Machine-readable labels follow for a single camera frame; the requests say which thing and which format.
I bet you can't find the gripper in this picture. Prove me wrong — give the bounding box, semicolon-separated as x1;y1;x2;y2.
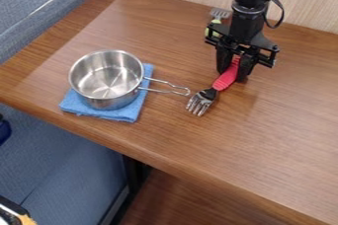
203;22;282;84

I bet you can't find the red fork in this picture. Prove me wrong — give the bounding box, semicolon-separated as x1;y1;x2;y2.
185;54;245;117

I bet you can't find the silver pot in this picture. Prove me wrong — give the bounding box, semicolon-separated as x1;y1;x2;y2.
67;48;194;112

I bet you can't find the blue cloth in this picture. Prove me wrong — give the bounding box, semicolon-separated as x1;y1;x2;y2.
57;62;157;124

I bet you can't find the silver spatula with green handle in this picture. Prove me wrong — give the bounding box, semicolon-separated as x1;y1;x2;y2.
203;7;234;38

